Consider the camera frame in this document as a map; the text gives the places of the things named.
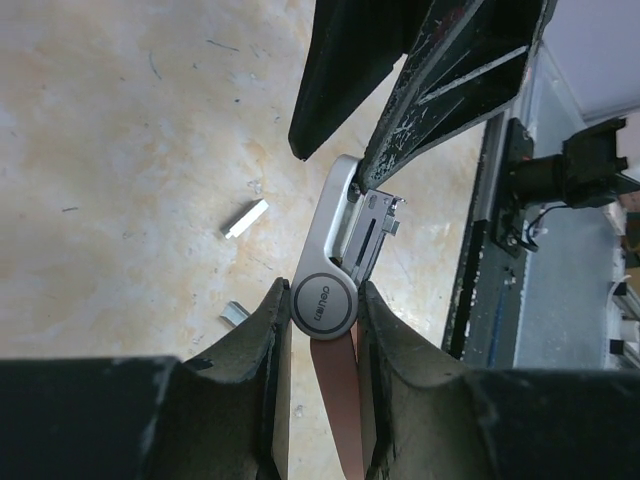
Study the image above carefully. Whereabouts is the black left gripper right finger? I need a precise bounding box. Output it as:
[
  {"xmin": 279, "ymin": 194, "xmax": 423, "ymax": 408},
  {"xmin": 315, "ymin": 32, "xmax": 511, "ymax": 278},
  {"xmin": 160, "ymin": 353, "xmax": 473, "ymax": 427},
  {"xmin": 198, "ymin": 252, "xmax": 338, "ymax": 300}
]
[{"xmin": 358, "ymin": 282, "xmax": 639, "ymax": 479}]

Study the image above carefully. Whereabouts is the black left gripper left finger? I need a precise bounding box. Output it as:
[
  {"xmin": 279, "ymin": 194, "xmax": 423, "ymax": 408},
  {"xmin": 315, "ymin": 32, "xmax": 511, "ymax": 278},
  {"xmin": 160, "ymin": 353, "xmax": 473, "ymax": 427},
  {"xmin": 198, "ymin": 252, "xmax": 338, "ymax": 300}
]
[{"xmin": 1, "ymin": 278, "xmax": 291, "ymax": 479}]

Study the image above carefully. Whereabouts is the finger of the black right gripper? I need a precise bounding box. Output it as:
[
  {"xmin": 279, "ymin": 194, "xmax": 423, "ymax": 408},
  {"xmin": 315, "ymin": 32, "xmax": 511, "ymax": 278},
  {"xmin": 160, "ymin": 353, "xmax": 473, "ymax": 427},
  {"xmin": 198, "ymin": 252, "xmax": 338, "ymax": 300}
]
[
  {"xmin": 356, "ymin": 1, "xmax": 556, "ymax": 191},
  {"xmin": 288, "ymin": 0, "xmax": 430, "ymax": 161}
]

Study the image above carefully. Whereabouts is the grey staple strip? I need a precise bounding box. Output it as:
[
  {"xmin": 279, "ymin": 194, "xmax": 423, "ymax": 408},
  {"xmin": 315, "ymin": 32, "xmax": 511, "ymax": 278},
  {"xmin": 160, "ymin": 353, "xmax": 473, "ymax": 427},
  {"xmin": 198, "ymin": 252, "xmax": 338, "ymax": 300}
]
[
  {"xmin": 221, "ymin": 199, "xmax": 269, "ymax": 239},
  {"xmin": 220, "ymin": 301, "xmax": 251, "ymax": 328}
]

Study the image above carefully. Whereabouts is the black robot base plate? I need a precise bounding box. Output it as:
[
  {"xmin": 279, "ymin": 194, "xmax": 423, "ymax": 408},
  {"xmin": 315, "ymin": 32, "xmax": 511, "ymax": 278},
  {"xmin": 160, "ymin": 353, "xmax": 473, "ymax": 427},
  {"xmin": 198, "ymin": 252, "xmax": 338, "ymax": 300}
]
[{"xmin": 441, "ymin": 114, "xmax": 526, "ymax": 369}]

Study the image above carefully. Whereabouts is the aluminium rail frame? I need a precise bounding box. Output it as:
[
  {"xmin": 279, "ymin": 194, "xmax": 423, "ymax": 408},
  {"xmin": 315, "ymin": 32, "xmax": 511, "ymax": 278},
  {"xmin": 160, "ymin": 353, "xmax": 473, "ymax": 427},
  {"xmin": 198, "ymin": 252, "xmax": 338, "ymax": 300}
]
[{"xmin": 502, "ymin": 48, "xmax": 623, "ymax": 370}]

